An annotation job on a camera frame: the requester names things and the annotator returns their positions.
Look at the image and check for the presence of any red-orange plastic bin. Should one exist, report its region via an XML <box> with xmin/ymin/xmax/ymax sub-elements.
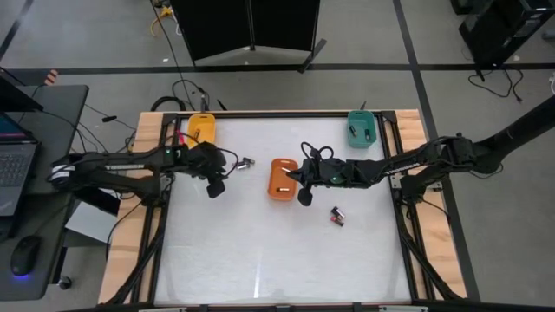
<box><xmin>266</xmin><ymin>158</ymin><xmax>300</xmax><ymax>202</ymax></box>

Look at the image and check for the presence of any black folding partition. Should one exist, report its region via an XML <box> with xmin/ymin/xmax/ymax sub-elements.
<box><xmin>168</xmin><ymin>0</ymin><xmax>329</xmax><ymax>74</ymax></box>

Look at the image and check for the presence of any black cable with plug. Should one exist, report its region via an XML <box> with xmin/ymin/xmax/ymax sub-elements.
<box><xmin>467</xmin><ymin>68</ymin><xmax>526</xmax><ymax>104</ymax></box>

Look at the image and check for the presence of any black desk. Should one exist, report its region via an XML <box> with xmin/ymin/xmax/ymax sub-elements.
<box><xmin>0</xmin><ymin>84</ymin><xmax>90</xmax><ymax>302</ymax></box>

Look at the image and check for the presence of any grey flat box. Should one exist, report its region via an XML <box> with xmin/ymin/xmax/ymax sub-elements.
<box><xmin>64</xmin><ymin>201</ymin><xmax>121</xmax><ymax>244</ymax></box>

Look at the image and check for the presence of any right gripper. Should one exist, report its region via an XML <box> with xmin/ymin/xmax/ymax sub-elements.
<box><xmin>286</xmin><ymin>158</ymin><xmax>348</xmax><ymax>208</ymax></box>

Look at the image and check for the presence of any yellow plastic bin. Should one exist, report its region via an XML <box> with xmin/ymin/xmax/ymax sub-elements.
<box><xmin>186</xmin><ymin>113</ymin><xmax>217</xmax><ymax>151</ymax></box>

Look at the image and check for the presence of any black monitor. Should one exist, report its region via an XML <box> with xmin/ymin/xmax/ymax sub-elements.
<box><xmin>0</xmin><ymin>67</ymin><xmax>44</xmax><ymax>113</ymax></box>

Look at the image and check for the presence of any black aluminium table frame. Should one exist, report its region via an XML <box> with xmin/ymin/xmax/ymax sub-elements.
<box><xmin>103</xmin><ymin>110</ymin><xmax>469</xmax><ymax>312</ymax></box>

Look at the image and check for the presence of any thick black cable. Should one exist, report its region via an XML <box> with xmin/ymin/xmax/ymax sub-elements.
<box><xmin>150</xmin><ymin>95</ymin><xmax>187</xmax><ymax>113</ymax></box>

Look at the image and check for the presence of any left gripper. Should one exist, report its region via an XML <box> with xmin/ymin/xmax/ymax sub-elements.
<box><xmin>188</xmin><ymin>141</ymin><xmax>227</xmax><ymax>199</ymax></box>

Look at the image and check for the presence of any teal plastic bin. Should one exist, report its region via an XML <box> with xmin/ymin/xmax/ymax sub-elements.
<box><xmin>347</xmin><ymin>109</ymin><xmax>378</xmax><ymax>150</ymax></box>

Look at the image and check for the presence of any black equipment cabinet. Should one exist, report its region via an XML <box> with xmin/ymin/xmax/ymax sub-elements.
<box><xmin>450</xmin><ymin>0</ymin><xmax>555</xmax><ymax>70</ymax></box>

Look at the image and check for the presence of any grey laptop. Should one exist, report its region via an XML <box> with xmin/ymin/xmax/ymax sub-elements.
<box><xmin>0</xmin><ymin>111</ymin><xmax>41</xmax><ymax>218</ymax></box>

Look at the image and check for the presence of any black computer mouse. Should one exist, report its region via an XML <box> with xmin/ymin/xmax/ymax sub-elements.
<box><xmin>10</xmin><ymin>235</ymin><xmax>43</xmax><ymax>278</ymax></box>

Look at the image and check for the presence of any yellow cable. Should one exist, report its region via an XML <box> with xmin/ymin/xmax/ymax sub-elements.
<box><xmin>149</xmin><ymin>6</ymin><xmax>174</xmax><ymax>38</ymax></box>

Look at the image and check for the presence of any black stand pole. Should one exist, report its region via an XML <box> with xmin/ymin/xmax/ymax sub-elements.
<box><xmin>470</xmin><ymin>94</ymin><xmax>555</xmax><ymax>174</ymax></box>

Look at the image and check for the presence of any long thin black cable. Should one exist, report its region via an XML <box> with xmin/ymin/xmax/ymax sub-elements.
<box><xmin>149</xmin><ymin>0</ymin><xmax>196</xmax><ymax>112</ymax></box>

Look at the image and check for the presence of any black flat panel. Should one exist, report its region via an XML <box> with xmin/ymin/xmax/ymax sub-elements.
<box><xmin>71</xmin><ymin>190</ymin><xmax>121</xmax><ymax>217</ymax></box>

